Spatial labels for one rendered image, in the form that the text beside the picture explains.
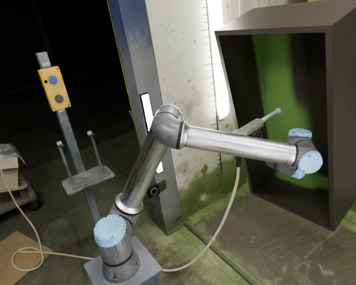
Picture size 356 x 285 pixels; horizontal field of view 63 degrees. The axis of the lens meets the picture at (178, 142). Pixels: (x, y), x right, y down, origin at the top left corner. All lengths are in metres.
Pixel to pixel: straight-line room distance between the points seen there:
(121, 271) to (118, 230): 0.22
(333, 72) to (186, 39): 1.14
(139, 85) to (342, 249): 1.85
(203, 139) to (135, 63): 1.01
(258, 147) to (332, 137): 0.49
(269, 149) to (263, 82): 0.93
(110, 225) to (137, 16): 1.26
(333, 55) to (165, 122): 0.71
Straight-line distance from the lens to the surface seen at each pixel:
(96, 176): 2.09
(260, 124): 1.59
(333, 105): 1.42
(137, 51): 1.97
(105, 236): 1.39
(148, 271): 1.55
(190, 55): 2.20
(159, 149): 1.28
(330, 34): 1.29
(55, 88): 1.97
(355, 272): 2.39
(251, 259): 2.33
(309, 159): 1.17
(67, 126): 2.09
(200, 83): 2.28
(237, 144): 1.11
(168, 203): 2.45
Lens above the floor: 1.78
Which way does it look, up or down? 25 degrees down
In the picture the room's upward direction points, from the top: 9 degrees counter-clockwise
